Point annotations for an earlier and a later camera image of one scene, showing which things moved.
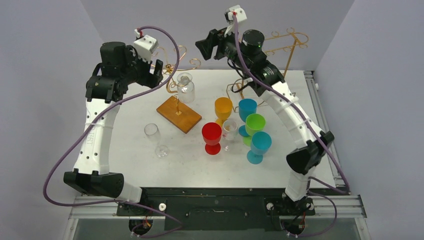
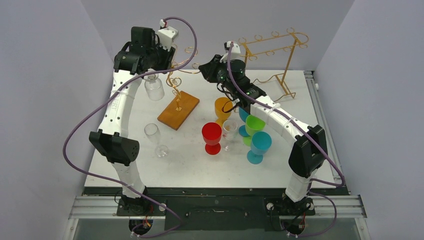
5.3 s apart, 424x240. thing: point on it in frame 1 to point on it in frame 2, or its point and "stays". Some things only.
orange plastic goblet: [223, 107] stays
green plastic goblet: [255, 122] stays
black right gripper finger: [206, 46] to [207, 70]
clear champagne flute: [161, 151] stays
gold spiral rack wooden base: [179, 114] to [182, 104]
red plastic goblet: [211, 132] stays
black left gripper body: [140, 73] to [159, 57]
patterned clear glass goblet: [186, 88] to [154, 87]
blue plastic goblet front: [261, 142] stays
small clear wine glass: [229, 131] stays
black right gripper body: [216, 44] to [209, 68]
